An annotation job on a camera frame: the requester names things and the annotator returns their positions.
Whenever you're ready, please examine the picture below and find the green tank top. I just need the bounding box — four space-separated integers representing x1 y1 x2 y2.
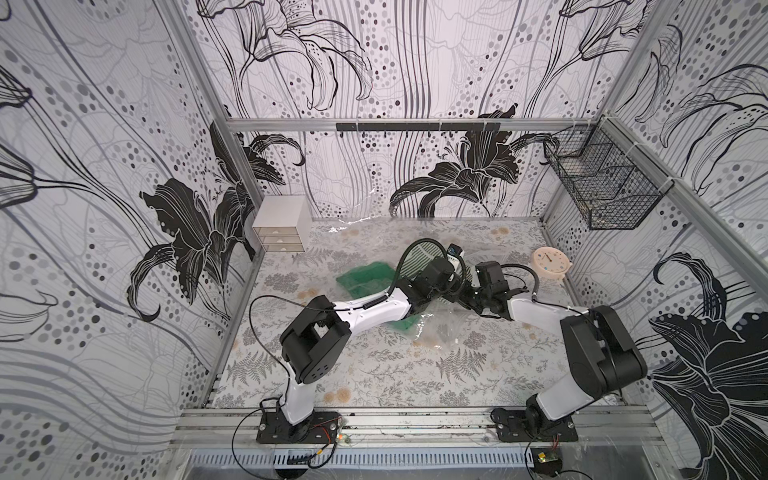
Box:
336 261 421 338

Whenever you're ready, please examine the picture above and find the clear plastic vacuum bag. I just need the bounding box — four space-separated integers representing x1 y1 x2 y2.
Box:
312 217 504 359

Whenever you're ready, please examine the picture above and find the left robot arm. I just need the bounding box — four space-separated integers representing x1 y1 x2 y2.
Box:
280 238 469 425

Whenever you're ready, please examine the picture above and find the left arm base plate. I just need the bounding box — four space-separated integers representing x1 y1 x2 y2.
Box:
256 411 342 445

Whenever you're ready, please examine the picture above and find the white cable duct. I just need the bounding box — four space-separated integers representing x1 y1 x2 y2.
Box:
189 447 533 470

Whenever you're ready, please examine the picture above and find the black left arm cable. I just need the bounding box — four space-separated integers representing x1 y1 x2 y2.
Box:
386 238 466 298

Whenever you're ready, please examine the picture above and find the white three-drawer organizer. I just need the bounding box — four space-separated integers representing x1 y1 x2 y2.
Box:
252 195 312 253

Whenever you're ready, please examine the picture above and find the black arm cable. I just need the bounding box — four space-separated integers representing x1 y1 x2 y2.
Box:
386 238 466 298
500 262 541 298

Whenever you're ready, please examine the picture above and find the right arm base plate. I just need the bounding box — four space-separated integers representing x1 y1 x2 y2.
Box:
490 408 579 443

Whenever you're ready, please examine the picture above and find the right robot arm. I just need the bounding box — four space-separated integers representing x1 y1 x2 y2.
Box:
460 261 648 429

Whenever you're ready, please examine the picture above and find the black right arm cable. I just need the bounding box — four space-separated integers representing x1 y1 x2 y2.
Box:
500 262 541 298

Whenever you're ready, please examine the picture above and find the pink round clock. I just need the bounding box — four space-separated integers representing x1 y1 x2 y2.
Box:
531 246 572 281

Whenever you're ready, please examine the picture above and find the black wire basket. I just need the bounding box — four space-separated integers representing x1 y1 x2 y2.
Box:
543 120 675 230

